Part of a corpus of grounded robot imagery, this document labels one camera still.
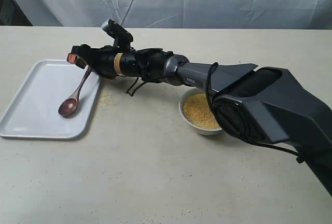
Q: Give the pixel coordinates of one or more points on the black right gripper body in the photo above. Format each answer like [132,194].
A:
[101,60]

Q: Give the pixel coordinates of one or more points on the dark brown wooden spoon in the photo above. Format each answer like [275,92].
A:
[69,106]

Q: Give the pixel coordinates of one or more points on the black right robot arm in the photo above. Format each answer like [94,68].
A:
[260,106]

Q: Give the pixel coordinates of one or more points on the yellow grain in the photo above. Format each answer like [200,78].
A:
[197,111]

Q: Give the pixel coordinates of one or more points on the spilled yellow millet pile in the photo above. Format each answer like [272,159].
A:
[106,99]

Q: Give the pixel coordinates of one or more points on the white rectangular plastic tray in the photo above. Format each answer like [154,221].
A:
[33,112]

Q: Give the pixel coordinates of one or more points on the white backdrop curtain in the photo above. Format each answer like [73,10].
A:
[205,14]

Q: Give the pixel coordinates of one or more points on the white ceramic bowl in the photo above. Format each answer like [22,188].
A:
[197,129]

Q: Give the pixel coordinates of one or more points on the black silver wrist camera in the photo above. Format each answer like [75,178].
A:
[122,38]

